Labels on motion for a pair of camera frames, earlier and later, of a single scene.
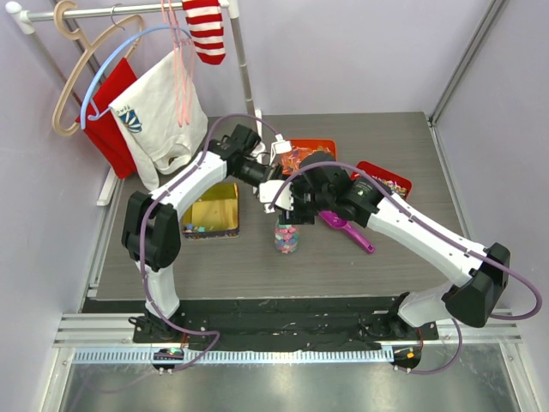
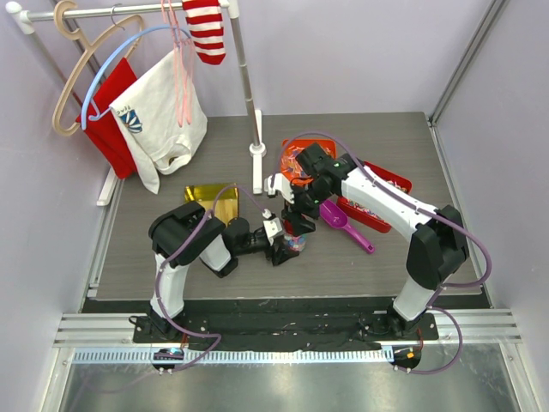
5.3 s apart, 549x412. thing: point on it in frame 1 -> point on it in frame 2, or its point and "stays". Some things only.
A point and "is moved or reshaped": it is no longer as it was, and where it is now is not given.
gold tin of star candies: x=215 y=215 stays
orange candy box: x=292 y=160 stays
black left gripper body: x=255 y=172 -> x=255 y=244
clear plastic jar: x=286 y=237 is moved or reshaped
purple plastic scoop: x=339 y=222 stays
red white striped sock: x=205 y=21 stays
